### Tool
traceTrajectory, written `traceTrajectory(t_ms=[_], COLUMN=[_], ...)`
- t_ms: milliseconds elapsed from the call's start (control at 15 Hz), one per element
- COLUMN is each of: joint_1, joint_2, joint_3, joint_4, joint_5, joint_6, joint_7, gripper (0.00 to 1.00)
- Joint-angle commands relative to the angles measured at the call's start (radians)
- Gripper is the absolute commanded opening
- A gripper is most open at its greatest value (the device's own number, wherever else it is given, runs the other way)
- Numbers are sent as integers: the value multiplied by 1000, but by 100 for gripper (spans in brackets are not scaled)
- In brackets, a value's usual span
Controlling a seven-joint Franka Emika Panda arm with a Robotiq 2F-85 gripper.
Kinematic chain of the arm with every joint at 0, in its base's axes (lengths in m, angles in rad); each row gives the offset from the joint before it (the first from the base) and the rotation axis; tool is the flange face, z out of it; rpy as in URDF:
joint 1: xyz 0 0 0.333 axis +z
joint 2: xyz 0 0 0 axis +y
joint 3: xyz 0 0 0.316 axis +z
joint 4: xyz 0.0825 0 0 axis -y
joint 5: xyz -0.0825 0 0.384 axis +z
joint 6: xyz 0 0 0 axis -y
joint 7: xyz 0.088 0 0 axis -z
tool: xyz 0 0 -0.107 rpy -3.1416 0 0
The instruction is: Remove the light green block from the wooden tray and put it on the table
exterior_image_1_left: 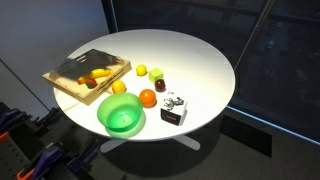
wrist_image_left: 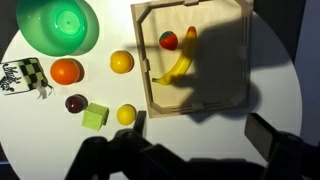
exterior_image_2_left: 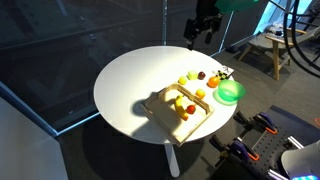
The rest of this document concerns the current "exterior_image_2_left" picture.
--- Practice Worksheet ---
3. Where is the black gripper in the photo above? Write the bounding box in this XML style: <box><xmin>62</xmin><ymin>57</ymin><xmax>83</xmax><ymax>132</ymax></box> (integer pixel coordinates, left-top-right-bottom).
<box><xmin>183</xmin><ymin>0</ymin><xmax>224</xmax><ymax>52</ymax></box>

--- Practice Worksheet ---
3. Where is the light green block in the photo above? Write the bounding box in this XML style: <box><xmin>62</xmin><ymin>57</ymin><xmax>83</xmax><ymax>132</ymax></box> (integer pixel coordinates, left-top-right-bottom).
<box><xmin>187</xmin><ymin>70</ymin><xmax>199</xmax><ymax>81</ymax></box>

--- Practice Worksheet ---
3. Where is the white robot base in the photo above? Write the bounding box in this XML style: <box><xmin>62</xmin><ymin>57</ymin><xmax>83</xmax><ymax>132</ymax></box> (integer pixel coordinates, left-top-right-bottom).
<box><xmin>280</xmin><ymin>139</ymin><xmax>320</xmax><ymax>180</ymax></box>

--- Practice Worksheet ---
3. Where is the slatted wooden tray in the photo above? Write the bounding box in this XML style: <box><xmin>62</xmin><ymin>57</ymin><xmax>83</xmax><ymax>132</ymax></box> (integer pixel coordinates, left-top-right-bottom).
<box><xmin>140</xmin><ymin>83</ymin><xmax>215</xmax><ymax>146</ymax></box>

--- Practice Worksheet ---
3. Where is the black white patterned cube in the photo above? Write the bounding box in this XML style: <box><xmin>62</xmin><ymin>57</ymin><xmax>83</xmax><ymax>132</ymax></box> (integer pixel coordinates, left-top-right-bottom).
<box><xmin>215</xmin><ymin>66</ymin><xmax>235</xmax><ymax>81</ymax></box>

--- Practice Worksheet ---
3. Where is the orange toy orange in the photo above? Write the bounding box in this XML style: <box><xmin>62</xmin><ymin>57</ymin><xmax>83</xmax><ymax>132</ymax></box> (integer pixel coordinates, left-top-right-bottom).
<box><xmin>207</xmin><ymin>75</ymin><xmax>221</xmax><ymax>89</ymax></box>

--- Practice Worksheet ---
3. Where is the yellow-orange round toy fruit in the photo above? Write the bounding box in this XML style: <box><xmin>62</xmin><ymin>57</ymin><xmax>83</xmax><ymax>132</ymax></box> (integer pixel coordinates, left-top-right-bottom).
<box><xmin>195</xmin><ymin>88</ymin><xmax>206</xmax><ymax>99</ymax></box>

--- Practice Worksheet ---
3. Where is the translucent green plastic bowl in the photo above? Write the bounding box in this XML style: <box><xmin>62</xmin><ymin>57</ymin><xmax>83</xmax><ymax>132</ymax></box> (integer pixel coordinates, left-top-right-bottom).
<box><xmin>213</xmin><ymin>79</ymin><xmax>247</xmax><ymax>106</ymax></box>

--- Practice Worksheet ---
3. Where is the red toy tomato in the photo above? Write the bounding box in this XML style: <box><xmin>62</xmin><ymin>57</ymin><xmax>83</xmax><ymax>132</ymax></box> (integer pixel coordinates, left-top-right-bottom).
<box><xmin>186</xmin><ymin>104</ymin><xmax>197</xmax><ymax>115</ymax></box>

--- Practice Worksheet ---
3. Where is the yellow toy banana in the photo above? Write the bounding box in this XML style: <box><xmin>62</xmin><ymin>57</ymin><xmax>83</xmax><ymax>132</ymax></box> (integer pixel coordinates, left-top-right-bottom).
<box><xmin>174</xmin><ymin>94</ymin><xmax>190</xmax><ymax>122</ymax></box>

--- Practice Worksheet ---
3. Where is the wooden armchair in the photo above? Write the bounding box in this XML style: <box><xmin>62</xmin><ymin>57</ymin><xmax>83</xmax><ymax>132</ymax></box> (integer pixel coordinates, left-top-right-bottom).
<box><xmin>238</xmin><ymin>24</ymin><xmax>320</xmax><ymax>81</ymax></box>

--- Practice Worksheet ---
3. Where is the dark blue clamp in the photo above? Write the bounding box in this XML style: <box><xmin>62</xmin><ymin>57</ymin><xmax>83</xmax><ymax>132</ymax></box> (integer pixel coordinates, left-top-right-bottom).
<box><xmin>253</xmin><ymin>111</ymin><xmax>278</xmax><ymax>136</ymax></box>

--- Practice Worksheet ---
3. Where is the purple clamp with orange tip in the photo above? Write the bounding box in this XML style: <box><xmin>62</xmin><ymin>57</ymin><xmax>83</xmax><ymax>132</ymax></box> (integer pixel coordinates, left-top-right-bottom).
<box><xmin>229</xmin><ymin>138</ymin><xmax>261</xmax><ymax>163</ymax></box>

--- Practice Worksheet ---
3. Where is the black perforated breadboard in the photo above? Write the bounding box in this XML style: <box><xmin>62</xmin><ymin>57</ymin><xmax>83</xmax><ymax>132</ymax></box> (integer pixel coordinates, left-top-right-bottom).
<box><xmin>246</xmin><ymin>104</ymin><xmax>320</xmax><ymax>180</ymax></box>

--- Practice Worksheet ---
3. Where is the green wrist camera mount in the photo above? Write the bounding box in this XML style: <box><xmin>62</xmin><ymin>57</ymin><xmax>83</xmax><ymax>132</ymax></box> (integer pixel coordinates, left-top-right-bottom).
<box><xmin>214</xmin><ymin>0</ymin><xmax>260</xmax><ymax>15</ymax></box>

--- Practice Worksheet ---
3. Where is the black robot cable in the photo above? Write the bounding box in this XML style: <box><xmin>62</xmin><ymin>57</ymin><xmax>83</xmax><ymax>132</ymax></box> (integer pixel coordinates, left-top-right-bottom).
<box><xmin>266</xmin><ymin>0</ymin><xmax>320</xmax><ymax>80</ymax></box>

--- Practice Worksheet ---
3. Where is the white table pedestal base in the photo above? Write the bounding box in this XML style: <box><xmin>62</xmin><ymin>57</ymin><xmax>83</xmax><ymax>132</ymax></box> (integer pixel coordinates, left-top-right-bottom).
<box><xmin>164</xmin><ymin>143</ymin><xmax>181</xmax><ymax>178</ymax></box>

